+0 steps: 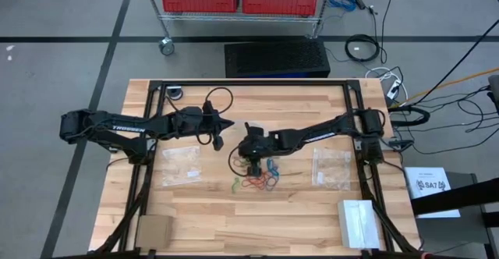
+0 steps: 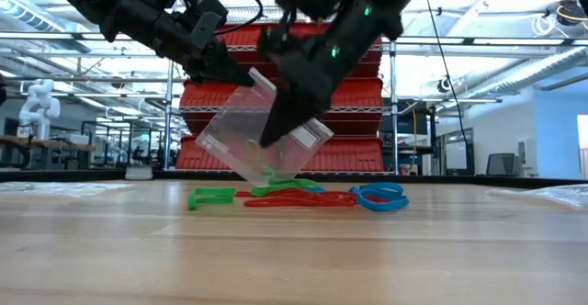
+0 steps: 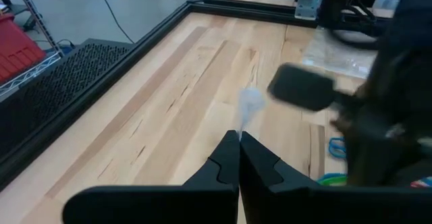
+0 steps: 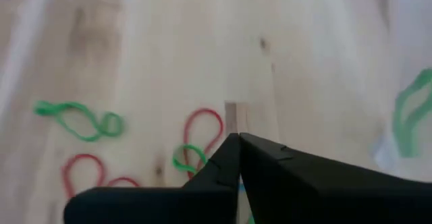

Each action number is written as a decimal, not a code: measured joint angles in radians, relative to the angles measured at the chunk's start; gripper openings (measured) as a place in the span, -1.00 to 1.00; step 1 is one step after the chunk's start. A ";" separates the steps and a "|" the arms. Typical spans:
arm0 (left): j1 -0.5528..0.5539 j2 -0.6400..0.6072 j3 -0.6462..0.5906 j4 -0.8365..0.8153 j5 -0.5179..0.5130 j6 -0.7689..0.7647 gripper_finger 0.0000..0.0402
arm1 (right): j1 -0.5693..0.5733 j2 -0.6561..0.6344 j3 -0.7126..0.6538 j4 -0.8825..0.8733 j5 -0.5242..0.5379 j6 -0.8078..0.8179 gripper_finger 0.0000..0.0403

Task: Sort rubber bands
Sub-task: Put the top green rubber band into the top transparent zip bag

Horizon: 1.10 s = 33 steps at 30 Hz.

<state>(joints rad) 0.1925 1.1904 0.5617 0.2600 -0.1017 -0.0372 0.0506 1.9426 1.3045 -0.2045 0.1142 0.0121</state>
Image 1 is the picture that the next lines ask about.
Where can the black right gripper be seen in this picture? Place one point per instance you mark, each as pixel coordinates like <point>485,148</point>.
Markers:
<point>253,146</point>

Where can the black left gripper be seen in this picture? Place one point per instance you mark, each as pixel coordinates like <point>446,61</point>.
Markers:
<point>199,122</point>

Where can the red rubber band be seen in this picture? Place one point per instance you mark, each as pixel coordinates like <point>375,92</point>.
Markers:
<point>253,184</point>
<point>262,179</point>

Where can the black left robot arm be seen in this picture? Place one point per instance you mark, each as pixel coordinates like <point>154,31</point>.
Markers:
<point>128,128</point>

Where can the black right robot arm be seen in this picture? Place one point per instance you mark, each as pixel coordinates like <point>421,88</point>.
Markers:
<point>323,132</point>

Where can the small white round cup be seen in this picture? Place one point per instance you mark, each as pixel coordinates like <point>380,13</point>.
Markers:
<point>174,93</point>

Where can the black perforated crate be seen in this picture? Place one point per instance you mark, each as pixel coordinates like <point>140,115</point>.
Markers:
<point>277,58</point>

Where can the cart caster wheel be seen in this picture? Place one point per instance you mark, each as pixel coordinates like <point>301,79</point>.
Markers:
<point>167,47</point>

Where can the brown cardboard box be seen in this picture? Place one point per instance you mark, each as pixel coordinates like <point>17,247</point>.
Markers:
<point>154,231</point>

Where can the white rectangular box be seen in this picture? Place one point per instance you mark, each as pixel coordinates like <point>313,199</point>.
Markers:
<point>358,224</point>

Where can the white power strip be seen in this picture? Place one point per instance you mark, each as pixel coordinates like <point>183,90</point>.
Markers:
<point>393,89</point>

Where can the white printed paper sheet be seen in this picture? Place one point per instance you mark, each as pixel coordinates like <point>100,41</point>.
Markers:
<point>429,185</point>

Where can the black stand bar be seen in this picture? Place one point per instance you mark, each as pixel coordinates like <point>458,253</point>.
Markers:
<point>460,196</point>

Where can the grey side table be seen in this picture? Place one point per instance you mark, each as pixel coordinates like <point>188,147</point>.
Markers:
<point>448,235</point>

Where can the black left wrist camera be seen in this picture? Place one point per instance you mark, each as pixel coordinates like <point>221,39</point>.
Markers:
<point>218,142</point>

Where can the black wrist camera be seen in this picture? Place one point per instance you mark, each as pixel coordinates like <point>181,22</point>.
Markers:
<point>254,170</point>
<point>218,142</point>

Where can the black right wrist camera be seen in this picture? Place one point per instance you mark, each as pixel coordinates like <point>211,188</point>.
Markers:
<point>254,170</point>

